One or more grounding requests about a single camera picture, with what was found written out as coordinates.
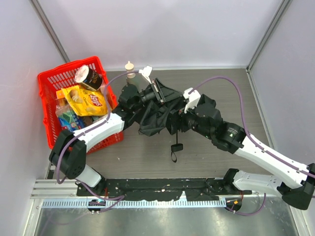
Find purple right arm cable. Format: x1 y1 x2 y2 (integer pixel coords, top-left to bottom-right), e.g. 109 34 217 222
188 75 315 177

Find black folding umbrella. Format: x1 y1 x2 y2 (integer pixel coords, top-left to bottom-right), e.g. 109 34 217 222
137 88 217 163

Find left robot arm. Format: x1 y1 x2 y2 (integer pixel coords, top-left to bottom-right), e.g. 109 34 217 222
49 79 188 195

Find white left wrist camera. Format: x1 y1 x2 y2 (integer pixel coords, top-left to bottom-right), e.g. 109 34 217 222
138 65 153 84

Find orange snack packet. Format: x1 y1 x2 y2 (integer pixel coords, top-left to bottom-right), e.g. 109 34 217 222
56 90 65 99

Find red plastic basket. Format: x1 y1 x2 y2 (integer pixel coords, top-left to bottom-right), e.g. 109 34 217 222
37 56 124 154

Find yellow Lay's chips bag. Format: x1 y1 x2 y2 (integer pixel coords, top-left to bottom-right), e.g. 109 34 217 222
61 85 108 117

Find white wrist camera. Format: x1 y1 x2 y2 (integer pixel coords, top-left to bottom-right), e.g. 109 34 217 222
183 88 201 114
138 65 153 84

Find white slotted cable duct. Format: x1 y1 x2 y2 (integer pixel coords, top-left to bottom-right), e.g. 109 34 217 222
42 198 226 209

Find black ice cream tub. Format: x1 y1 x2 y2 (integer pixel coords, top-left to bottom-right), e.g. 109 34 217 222
74 65 103 91

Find beige squeeze bottle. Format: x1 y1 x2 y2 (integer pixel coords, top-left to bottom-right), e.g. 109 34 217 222
125 61 143 92

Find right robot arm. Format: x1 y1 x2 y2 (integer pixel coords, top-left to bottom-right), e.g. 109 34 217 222
167 99 315 210

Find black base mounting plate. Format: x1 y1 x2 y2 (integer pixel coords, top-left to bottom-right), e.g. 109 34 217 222
91 178 252 202

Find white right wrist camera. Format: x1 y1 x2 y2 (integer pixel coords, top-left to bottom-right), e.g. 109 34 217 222
183 88 201 114

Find blue green snack packet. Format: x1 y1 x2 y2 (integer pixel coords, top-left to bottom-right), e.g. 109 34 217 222
56 108 84 132

